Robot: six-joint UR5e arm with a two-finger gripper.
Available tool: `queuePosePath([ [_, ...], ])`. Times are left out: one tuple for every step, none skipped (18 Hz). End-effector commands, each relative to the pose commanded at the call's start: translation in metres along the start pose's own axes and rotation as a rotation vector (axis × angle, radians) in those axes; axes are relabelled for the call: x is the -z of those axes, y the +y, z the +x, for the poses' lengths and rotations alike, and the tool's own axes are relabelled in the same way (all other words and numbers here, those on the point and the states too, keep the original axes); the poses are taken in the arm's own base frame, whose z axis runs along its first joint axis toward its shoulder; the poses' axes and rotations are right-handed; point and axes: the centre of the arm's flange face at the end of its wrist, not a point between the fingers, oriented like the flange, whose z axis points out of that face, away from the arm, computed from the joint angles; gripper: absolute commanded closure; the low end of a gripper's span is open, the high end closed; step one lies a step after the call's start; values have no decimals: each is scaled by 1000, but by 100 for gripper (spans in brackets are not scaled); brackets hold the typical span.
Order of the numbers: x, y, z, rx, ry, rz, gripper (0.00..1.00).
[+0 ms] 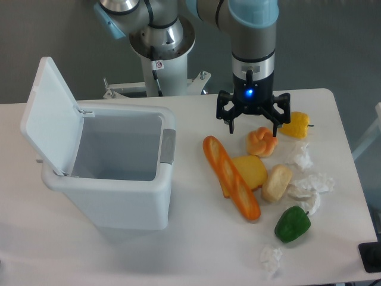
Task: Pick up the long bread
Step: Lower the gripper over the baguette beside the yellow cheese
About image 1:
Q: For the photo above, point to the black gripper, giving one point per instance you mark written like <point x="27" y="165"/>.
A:
<point x="254" y="97"/>

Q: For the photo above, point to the long orange baguette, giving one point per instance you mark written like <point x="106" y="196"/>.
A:
<point x="240" y="193"/>

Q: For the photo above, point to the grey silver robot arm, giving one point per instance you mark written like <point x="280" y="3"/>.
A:
<point x="250" y="25"/>

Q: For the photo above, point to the knotted round bread roll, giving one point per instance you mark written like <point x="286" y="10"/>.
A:
<point x="261" y="142"/>

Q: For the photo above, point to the pale oval bread loaf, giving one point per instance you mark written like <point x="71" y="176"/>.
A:
<point x="276" y="184"/>

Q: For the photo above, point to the yellow bell pepper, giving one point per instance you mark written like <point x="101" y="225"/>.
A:
<point x="298" y="126"/>

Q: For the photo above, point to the yellow toast slice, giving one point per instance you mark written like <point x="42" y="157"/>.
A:
<point x="251" y="169"/>

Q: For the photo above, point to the crumpled white tissue upper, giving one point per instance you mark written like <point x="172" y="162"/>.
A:
<point x="299" y="156"/>

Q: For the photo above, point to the crumpled white tissue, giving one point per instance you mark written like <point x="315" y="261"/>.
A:
<point x="306" y="192"/>
<point x="270" y="257"/>
<point x="299" y="156"/>

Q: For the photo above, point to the crumpled white tissue middle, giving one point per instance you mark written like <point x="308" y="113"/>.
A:
<point x="306" y="192"/>

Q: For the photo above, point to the green bell pepper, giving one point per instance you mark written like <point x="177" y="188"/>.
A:
<point x="293" y="223"/>

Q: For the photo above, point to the crumpled white tissue lower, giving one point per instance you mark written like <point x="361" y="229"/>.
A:
<point x="270" y="257"/>

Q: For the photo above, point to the white trash bin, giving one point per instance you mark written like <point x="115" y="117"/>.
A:
<point x="121" y="171"/>

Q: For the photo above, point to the black device at edge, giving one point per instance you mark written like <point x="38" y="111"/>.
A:
<point x="370" y="256"/>

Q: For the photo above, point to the white bin lid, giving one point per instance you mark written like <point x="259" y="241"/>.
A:
<point x="53" y="121"/>

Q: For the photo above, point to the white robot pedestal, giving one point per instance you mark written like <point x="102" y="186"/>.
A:
<point x="163" y="55"/>

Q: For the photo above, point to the white frame at right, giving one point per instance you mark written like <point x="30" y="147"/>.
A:
<point x="369" y="136"/>

